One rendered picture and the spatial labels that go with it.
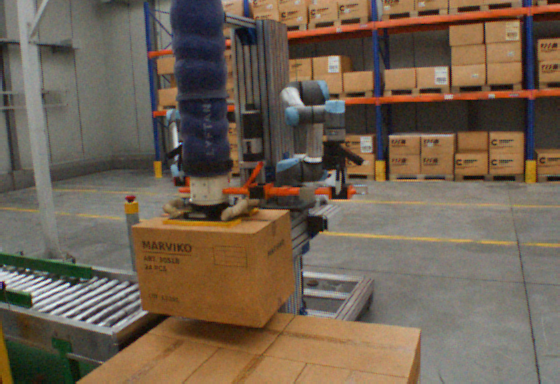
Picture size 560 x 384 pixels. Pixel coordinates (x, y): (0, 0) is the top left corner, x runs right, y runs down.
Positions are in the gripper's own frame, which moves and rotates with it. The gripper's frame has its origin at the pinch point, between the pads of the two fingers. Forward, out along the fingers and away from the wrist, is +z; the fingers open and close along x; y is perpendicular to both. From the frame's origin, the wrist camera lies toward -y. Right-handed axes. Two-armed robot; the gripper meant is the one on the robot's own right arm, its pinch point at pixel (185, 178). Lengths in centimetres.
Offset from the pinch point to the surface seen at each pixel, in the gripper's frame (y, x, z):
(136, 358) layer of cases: 7, -64, 67
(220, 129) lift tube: 40, -30, -25
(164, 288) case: 13, -46, 42
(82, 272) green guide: -86, 1, 59
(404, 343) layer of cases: 112, -22, 69
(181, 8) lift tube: 31, -38, -76
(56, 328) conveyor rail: -49, -56, 65
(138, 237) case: 2.6, -46.1, 18.9
